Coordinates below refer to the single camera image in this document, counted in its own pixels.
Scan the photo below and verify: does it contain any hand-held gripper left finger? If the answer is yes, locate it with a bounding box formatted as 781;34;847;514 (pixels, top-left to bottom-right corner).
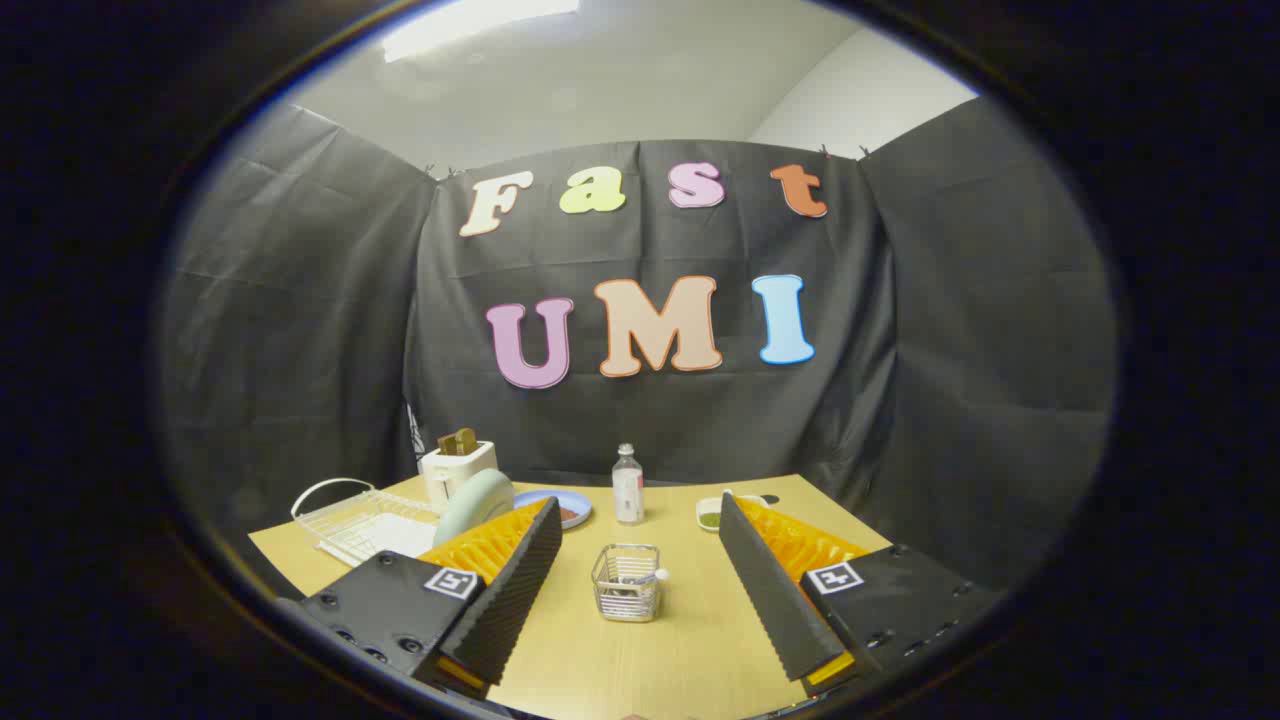
300;497;564;700

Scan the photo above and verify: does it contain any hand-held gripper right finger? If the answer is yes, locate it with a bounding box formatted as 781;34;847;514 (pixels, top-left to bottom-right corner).
719;491;1001;698

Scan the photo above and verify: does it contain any pale green plate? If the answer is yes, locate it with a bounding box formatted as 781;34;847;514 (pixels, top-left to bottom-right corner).
433;468;516;547

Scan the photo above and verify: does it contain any clear wire basket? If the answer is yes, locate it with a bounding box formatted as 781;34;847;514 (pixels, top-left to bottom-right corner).
591;544;663;623

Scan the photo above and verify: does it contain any white wire dish rack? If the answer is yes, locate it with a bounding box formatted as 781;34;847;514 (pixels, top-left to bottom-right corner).
291;478;443;568

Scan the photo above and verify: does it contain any blue plate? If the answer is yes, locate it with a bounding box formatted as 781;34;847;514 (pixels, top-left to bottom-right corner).
513;489;593;530

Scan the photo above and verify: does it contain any white bowl with green contents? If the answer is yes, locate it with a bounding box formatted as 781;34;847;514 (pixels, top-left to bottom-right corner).
696;492;769;532

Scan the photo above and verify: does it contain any white toaster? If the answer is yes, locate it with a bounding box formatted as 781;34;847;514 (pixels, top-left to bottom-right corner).
419;440;499;515

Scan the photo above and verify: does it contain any clear plastic bottle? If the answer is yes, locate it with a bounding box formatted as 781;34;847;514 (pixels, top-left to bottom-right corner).
612;443;646;526

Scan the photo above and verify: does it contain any black backdrop cloth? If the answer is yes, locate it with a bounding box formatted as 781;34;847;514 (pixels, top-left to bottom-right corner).
158;98;1119;591

